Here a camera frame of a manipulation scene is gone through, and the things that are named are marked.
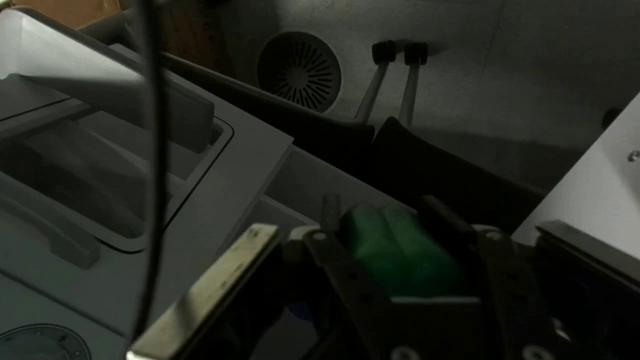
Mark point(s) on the grey round stove knob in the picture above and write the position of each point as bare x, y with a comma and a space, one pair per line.
40, 343

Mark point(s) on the white small cabinet door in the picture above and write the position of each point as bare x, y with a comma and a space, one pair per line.
600, 193

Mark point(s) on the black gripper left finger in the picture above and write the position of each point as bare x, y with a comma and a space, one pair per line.
347, 281

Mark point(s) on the green toy pepper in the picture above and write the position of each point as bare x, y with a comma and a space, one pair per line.
400, 257

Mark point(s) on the grey leg with black foot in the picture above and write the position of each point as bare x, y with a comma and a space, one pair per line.
411, 86
377, 86

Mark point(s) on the white toy kitchen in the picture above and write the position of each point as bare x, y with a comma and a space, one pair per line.
220, 173

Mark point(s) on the dark grey chair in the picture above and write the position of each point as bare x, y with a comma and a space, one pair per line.
453, 173

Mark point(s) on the round black ribbed disc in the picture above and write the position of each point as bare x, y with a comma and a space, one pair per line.
301, 71

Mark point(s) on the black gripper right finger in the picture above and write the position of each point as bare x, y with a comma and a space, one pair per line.
492, 281

